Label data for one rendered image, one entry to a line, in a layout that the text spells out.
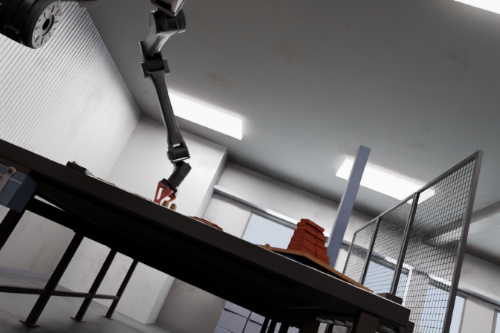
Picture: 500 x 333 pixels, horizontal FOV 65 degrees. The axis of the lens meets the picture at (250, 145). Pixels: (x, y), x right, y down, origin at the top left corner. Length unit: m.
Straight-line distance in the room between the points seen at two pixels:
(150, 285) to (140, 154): 2.15
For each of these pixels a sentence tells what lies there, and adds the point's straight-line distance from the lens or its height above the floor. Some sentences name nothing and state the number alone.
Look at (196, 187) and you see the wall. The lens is 6.68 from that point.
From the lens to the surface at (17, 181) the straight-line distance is 1.57.
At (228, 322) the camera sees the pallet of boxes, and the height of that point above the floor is 0.48.
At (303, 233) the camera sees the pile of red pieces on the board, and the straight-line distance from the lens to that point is 2.27.
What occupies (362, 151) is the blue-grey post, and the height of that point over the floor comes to 2.35.
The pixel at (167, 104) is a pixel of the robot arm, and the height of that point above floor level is 1.32.
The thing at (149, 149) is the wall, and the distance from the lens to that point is 7.05.
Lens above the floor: 0.71
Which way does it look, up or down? 21 degrees up
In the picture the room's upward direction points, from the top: 24 degrees clockwise
